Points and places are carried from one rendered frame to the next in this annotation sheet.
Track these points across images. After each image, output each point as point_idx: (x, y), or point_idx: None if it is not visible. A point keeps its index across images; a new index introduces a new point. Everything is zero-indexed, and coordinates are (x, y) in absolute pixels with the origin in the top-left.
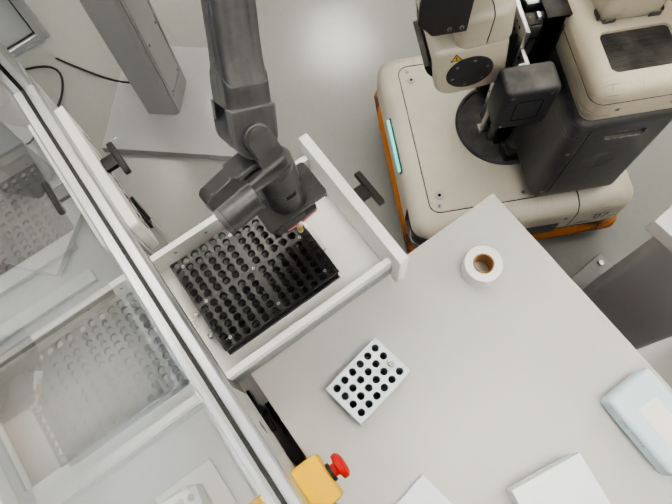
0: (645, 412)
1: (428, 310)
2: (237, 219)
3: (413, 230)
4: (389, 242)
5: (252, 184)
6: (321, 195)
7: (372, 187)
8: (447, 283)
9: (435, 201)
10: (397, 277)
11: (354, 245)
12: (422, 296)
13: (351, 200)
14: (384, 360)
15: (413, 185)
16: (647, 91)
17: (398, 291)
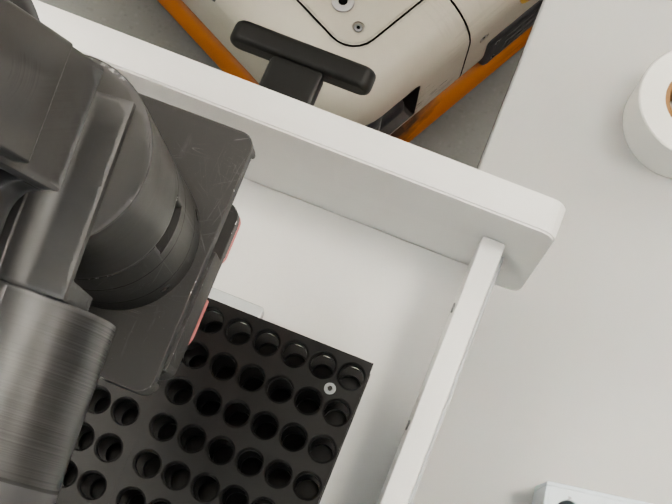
0: None
1: (620, 313)
2: (46, 449)
3: None
4: (481, 189)
5: (27, 273)
6: (243, 161)
7: (314, 50)
8: (622, 210)
9: (342, 21)
10: (527, 277)
11: (338, 254)
12: (581, 284)
13: (284, 124)
14: None
15: (266, 10)
16: None
17: (510, 308)
